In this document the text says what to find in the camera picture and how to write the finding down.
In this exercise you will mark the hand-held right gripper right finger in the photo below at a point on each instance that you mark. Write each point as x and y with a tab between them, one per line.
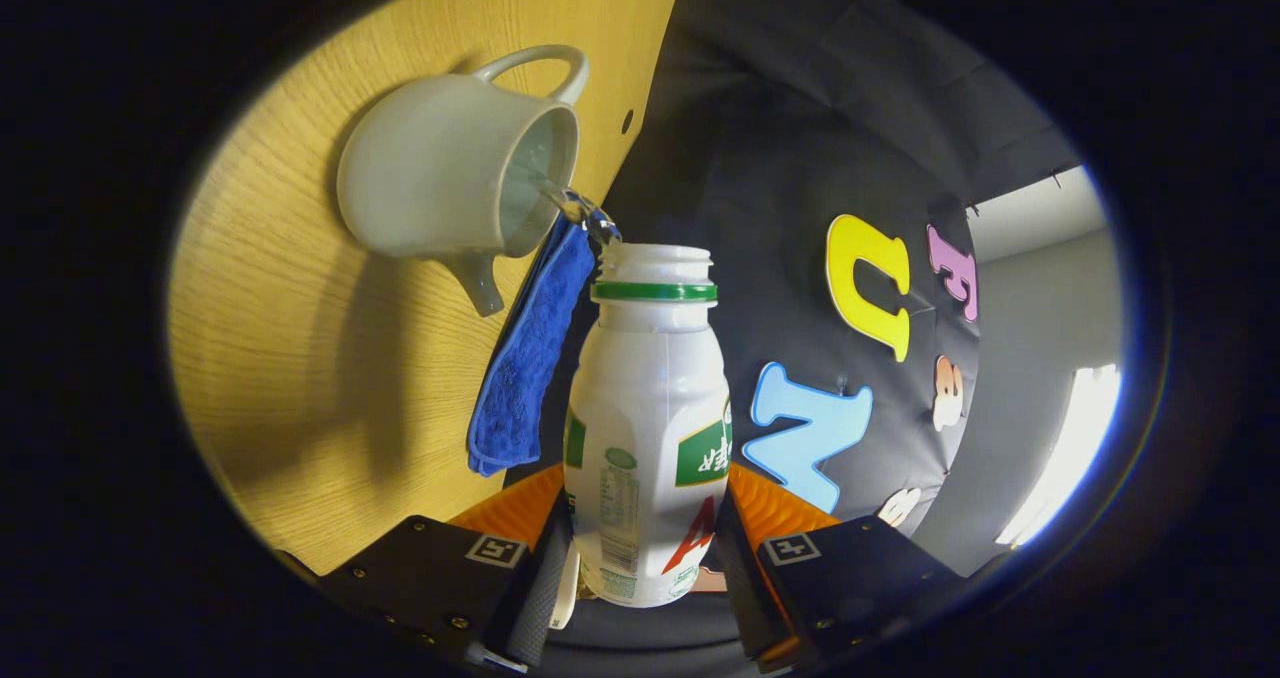
745	598

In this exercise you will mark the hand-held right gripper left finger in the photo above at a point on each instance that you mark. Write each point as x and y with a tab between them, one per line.
540	608

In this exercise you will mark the white water bottle green label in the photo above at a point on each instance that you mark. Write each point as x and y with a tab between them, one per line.
645	428

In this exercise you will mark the white teacup with spout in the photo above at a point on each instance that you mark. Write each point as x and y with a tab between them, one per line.
430	168

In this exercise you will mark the blue towel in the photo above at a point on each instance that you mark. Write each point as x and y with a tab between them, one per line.
530	358

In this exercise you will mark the black backdrop cloth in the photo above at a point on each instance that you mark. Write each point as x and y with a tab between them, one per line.
780	138

